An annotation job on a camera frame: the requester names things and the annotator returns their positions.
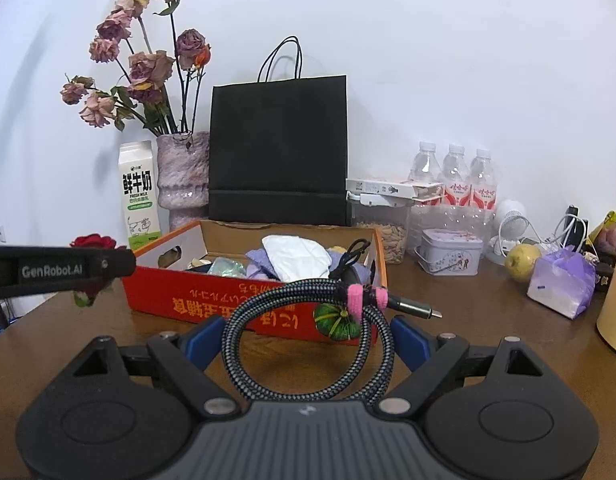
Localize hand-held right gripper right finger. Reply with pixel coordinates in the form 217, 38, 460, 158
375, 316, 548, 418

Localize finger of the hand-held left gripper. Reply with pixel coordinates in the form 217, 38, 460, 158
100, 249, 137, 282

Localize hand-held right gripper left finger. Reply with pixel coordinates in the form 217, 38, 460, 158
70, 316, 245, 419

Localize red rose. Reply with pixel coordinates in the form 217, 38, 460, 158
70, 233, 129, 308

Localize orange cardboard box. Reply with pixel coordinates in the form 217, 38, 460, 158
121, 220, 387, 347

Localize braided black charging cable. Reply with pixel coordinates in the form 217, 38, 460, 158
222, 280, 443, 404

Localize white tissue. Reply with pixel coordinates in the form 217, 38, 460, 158
262, 235, 333, 283

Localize white green milk carton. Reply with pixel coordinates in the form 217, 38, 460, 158
118, 141, 162, 251

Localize small printed tin box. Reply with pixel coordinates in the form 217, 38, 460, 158
419, 228, 484, 277

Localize purple mottled vase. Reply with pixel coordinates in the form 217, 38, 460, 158
156, 131, 211, 233

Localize clear container of seeds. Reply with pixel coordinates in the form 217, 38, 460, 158
349, 193, 413, 264

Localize yellow green pear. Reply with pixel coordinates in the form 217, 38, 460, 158
505, 243, 542, 284

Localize small white desk fan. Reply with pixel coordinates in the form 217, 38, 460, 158
488, 199, 530, 266

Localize flat white carton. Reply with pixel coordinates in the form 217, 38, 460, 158
346, 178, 445, 199

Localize purple tissue pack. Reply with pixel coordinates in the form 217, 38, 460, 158
527, 248, 598, 320

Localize black paper bag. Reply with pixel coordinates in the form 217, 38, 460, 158
208, 36, 349, 227

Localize black charger plug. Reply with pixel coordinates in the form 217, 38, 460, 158
563, 205, 590, 257

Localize dried pink rose bouquet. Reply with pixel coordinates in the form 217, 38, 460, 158
60, 0, 212, 136

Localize yellow thermos jug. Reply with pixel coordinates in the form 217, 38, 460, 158
595, 260, 616, 359

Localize colourful snack packet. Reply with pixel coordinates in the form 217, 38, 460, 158
588, 210, 616, 293

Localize white charging cables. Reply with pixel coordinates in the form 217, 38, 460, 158
525, 214, 590, 261

